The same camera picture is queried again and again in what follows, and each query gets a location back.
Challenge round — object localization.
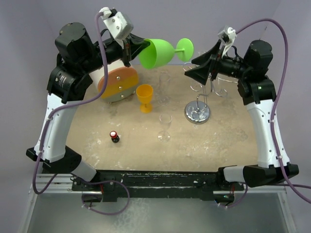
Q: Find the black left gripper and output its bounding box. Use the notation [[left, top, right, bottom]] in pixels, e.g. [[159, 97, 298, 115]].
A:
[[79, 32, 150, 74]]

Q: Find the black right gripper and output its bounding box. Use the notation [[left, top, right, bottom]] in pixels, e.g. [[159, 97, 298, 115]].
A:
[[186, 38, 252, 84]]

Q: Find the green plastic wine glass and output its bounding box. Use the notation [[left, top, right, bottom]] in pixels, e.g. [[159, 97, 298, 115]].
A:
[[138, 38, 194, 69]]

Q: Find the short clear wine glass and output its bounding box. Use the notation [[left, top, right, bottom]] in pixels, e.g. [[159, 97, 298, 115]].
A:
[[197, 50, 207, 61]]

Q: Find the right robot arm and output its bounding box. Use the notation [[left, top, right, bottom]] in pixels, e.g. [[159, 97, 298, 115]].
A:
[[185, 40, 299, 190]]

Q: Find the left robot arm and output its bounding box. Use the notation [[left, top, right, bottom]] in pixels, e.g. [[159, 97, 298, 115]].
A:
[[26, 22, 149, 190]]

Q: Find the yellow plastic wine glass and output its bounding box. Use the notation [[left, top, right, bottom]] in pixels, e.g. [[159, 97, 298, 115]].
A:
[[136, 84, 153, 114]]

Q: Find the clear stemmed wine glass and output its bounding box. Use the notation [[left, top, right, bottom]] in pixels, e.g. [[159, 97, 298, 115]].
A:
[[157, 113, 173, 143]]

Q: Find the tall clear champagne flute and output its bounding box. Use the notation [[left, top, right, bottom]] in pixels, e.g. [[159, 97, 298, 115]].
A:
[[157, 72, 170, 105]]

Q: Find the small red-capped bottle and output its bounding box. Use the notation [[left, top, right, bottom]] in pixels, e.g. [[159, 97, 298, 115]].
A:
[[109, 131, 120, 143]]

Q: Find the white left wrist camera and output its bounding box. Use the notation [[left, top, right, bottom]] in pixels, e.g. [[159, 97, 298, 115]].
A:
[[99, 7, 134, 41]]

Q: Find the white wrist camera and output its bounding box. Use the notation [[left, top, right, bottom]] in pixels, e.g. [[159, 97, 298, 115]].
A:
[[99, 7, 134, 41], [217, 25, 237, 57]]

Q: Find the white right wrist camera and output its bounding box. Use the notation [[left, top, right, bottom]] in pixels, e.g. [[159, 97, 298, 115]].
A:
[[217, 25, 237, 57]]

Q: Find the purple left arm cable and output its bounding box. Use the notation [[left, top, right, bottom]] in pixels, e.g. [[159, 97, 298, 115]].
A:
[[32, 12, 132, 215]]

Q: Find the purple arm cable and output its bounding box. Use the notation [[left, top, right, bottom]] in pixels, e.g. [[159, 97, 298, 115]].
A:
[[217, 18, 311, 209], [32, 12, 132, 215]]

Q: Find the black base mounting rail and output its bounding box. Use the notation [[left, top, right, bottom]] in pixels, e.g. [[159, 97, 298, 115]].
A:
[[71, 170, 244, 202]]

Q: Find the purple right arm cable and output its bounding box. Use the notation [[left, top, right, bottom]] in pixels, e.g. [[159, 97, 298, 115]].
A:
[[217, 18, 311, 209]]

